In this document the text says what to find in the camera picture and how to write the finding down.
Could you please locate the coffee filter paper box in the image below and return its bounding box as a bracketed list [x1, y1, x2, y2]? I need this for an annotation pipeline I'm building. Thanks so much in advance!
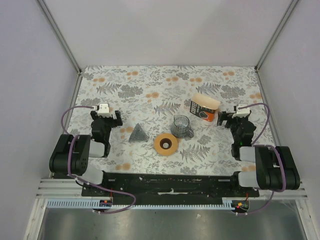
[189, 93, 221, 122]

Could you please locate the grey glass dripper cone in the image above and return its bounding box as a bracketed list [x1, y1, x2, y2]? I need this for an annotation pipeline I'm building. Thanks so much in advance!
[128, 123, 150, 143]

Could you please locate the wooden dripper ring holder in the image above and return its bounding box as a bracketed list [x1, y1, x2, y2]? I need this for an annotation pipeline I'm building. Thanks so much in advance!
[153, 133, 179, 156]

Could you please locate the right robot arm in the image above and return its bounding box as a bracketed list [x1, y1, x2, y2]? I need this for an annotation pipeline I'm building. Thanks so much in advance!
[217, 104, 301, 197]

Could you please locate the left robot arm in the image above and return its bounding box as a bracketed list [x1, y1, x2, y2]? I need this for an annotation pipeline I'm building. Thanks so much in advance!
[49, 110, 123, 197]

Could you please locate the glass measuring pitcher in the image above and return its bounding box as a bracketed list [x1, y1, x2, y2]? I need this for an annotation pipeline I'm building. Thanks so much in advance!
[170, 115, 194, 138]

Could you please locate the floral patterned table mat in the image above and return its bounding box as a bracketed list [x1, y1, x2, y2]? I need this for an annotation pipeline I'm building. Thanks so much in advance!
[67, 66, 274, 175]

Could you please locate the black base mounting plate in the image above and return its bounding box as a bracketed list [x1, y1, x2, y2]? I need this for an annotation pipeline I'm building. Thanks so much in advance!
[81, 171, 260, 200]

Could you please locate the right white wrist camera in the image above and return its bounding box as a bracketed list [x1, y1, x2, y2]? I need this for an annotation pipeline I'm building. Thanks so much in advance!
[232, 103, 251, 118]

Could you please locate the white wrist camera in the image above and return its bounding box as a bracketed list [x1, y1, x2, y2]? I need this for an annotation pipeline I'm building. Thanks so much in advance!
[92, 103, 112, 118]
[232, 103, 251, 118]

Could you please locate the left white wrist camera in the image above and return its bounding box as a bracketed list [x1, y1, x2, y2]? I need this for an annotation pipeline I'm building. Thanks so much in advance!
[92, 103, 112, 118]

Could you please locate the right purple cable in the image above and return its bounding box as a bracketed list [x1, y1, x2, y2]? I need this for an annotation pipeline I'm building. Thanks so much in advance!
[234, 102, 286, 215]

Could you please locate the white slotted cable duct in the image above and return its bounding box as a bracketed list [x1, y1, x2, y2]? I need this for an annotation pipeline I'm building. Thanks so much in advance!
[46, 198, 235, 210]

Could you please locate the aluminium frame rail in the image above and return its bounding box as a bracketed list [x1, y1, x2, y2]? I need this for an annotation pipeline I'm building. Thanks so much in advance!
[36, 179, 308, 200]

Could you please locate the right aluminium corner post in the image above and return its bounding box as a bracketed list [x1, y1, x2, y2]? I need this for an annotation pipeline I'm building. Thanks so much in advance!
[254, 0, 301, 72]

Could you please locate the aluminium corner post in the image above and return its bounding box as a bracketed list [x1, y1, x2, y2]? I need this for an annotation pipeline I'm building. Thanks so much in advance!
[34, 0, 83, 76]
[254, 0, 301, 72]

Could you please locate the left aluminium corner post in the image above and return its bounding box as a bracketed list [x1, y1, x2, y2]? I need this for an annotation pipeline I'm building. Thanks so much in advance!
[34, 0, 83, 76]

